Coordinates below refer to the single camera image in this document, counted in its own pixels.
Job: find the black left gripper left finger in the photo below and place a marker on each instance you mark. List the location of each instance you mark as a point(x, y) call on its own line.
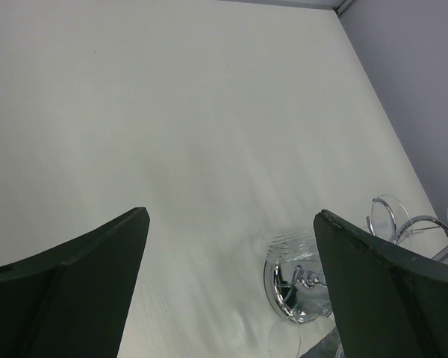
point(72, 300)

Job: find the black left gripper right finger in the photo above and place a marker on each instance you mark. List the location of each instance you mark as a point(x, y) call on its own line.
point(387, 300)

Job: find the chrome wire wine glass rack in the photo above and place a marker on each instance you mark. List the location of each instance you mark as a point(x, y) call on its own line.
point(418, 225)

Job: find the clear glass on rack left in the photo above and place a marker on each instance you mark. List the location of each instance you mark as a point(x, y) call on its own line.
point(387, 216)

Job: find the clear glass on rack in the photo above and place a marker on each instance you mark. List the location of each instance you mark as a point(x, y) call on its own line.
point(387, 216)
point(296, 289)

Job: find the clear glass on rack front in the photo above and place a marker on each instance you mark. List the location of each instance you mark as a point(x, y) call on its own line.
point(296, 289)

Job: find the right aluminium frame post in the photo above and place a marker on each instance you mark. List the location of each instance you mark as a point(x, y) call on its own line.
point(340, 7)

